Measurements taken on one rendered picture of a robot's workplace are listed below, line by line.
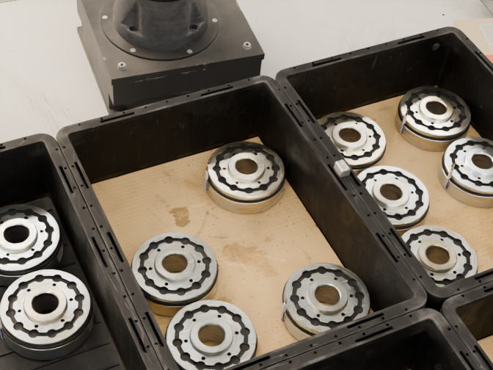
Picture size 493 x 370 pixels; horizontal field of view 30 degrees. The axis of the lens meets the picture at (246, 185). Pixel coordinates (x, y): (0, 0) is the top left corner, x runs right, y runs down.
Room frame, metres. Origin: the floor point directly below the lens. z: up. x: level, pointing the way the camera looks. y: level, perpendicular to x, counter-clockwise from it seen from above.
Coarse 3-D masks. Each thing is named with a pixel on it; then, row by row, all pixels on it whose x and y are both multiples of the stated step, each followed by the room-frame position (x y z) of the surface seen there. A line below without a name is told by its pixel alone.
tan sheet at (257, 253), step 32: (192, 160) 0.85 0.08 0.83; (96, 192) 0.78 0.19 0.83; (128, 192) 0.78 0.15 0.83; (160, 192) 0.79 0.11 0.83; (192, 192) 0.79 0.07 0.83; (288, 192) 0.81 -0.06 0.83; (128, 224) 0.73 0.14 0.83; (160, 224) 0.74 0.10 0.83; (192, 224) 0.74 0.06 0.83; (224, 224) 0.75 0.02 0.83; (256, 224) 0.75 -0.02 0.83; (288, 224) 0.76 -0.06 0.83; (128, 256) 0.68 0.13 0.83; (224, 256) 0.70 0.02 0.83; (256, 256) 0.70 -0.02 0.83; (288, 256) 0.71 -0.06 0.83; (320, 256) 0.71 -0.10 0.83; (224, 288) 0.65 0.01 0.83; (256, 288) 0.65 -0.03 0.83; (160, 320) 0.59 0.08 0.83; (256, 320) 0.61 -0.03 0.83
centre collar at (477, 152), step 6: (474, 150) 0.89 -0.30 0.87; (480, 150) 0.90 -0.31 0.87; (486, 150) 0.90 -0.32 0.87; (468, 156) 0.88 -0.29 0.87; (474, 156) 0.89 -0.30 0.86; (486, 156) 0.89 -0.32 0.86; (492, 156) 0.89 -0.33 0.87; (468, 162) 0.87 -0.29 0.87; (492, 162) 0.88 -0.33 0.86; (468, 168) 0.86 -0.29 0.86; (474, 168) 0.86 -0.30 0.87; (492, 168) 0.87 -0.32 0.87; (480, 174) 0.85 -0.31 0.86; (486, 174) 0.85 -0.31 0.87; (492, 174) 0.86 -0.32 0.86
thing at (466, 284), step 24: (384, 48) 1.01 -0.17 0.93; (288, 72) 0.94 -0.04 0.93; (312, 72) 0.95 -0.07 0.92; (288, 96) 0.89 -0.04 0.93; (312, 120) 0.86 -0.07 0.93; (360, 192) 0.74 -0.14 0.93; (384, 216) 0.70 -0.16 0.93; (408, 264) 0.64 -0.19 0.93; (432, 288) 0.61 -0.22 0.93; (456, 288) 0.61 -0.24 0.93
